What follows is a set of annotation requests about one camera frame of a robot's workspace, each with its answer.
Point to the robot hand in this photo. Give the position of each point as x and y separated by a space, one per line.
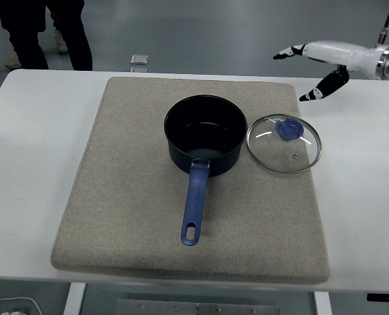
341 54

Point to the glass pot lid blue knob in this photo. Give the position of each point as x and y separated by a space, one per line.
289 129

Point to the silver floor plate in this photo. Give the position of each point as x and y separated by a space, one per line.
139 59
139 69

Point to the black table control panel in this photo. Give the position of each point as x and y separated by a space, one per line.
384 297

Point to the white table leg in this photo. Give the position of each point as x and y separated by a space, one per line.
74 300
322 305

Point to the person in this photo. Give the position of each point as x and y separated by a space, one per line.
76 42
61 41

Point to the beige fabric mat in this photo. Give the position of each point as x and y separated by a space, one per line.
115 203

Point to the grey metal plate with screws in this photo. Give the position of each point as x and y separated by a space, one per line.
187 308

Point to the white plug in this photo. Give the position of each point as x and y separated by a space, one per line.
13 312

